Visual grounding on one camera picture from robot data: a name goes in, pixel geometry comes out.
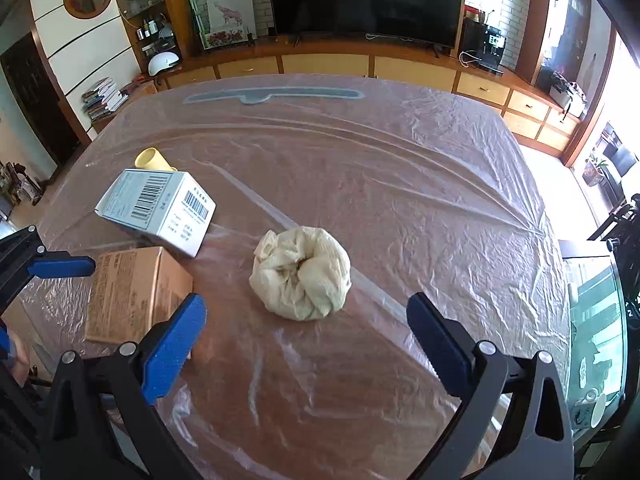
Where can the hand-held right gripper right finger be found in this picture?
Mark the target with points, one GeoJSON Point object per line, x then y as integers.
{"type": "Point", "coordinates": [440, 346]}

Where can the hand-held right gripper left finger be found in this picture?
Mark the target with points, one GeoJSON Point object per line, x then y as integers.
{"type": "Point", "coordinates": [172, 347]}

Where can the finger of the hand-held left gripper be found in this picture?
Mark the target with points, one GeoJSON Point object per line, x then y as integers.
{"type": "Point", "coordinates": [60, 266]}
{"type": "Point", "coordinates": [3, 340]}

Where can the yellow and white plastic bag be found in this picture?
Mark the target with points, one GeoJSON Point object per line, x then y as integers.
{"type": "Point", "coordinates": [305, 280]}

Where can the brown cardboard box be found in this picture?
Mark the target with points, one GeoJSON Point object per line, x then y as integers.
{"type": "Point", "coordinates": [130, 290]}

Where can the white barcode box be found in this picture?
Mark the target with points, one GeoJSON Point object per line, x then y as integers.
{"type": "Point", "coordinates": [165, 210]}

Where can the pale yellow cup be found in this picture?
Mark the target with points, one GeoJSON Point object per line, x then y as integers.
{"type": "Point", "coordinates": [150, 159]}

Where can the dark wooden door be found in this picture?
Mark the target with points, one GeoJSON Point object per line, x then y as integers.
{"type": "Point", "coordinates": [35, 110]}

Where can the black glass-top side table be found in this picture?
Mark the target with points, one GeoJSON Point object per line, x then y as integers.
{"type": "Point", "coordinates": [600, 320]}

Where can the clear plastic table cover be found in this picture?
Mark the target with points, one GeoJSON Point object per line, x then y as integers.
{"type": "Point", "coordinates": [400, 185]}

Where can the white cup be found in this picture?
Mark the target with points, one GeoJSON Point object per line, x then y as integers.
{"type": "Point", "coordinates": [597, 410]}

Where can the stack of books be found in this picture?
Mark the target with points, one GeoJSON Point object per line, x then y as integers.
{"type": "Point", "coordinates": [105, 100]}

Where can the black carved wooden chair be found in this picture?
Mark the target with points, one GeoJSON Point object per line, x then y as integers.
{"type": "Point", "coordinates": [605, 225]}

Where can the white dome helmet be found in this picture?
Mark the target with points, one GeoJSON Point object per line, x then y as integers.
{"type": "Point", "coordinates": [164, 62]}

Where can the potted plant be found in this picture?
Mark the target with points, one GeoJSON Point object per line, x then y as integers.
{"type": "Point", "coordinates": [595, 175]}

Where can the small bottles on shelf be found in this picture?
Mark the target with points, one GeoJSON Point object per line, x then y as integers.
{"type": "Point", "coordinates": [150, 27]}

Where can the dark armchair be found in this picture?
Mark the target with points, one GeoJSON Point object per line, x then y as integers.
{"type": "Point", "coordinates": [622, 155]}

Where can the grey printer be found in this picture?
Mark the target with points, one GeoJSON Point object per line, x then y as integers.
{"type": "Point", "coordinates": [567, 97]}

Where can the floral framed picture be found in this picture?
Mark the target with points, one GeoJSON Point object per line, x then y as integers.
{"type": "Point", "coordinates": [225, 38]}

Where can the black coffee machine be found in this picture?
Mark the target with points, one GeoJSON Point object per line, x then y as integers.
{"type": "Point", "coordinates": [492, 47]}

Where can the elephant picture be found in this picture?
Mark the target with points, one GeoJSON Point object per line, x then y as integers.
{"type": "Point", "coordinates": [230, 12]}

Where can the long wooden drawer cabinet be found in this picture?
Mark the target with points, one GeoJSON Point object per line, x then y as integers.
{"type": "Point", "coordinates": [325, 62]}

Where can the large black television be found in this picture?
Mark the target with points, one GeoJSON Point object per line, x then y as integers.
{"type": "Point", "coordinates": [365, 0]}

